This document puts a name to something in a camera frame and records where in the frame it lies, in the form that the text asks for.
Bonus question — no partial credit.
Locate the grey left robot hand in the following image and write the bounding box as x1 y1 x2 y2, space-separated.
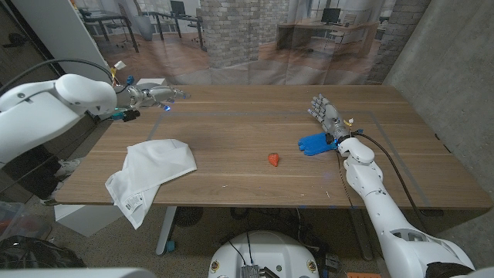
115 84 190 113

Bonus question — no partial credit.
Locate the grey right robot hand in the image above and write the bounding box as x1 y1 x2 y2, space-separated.
307 93 352 142

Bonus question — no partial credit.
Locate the white cloth towel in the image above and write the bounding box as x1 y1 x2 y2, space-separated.
104 138 198 230

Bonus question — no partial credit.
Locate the blue ice pack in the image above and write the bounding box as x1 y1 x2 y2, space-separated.
297 132 337 157

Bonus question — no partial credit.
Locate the printed office backdrop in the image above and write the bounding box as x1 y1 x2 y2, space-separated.
73 0 431 86

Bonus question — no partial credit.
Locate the white sneaker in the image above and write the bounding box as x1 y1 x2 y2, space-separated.
53 158 83 179

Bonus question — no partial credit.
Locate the white upright panel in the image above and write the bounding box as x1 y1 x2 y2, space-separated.
11 0 113 84

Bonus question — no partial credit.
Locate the dark table leg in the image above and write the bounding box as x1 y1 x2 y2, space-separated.
348 208 374 261

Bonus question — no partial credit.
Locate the black round fan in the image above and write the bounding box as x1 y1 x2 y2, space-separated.
173 206 205 228

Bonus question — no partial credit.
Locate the white table leg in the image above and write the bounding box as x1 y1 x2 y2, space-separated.
155 206 178 256

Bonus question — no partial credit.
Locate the white box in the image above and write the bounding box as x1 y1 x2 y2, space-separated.
53 203 125 238

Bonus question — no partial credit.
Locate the dark wooden cabinet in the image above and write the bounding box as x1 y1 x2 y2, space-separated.
0 0 97 202

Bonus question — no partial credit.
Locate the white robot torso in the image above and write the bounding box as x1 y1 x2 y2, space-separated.
208 230 320 278

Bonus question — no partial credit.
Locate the clear plastic bin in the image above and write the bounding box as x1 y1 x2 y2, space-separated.
0 200 51 241

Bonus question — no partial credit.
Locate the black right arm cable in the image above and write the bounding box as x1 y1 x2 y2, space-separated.
349 130 430 232

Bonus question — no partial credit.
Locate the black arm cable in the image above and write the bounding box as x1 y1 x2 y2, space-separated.
349 130 430 232
0 58 117 97

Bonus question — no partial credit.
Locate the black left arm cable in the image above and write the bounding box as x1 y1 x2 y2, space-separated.
0 58 117 97

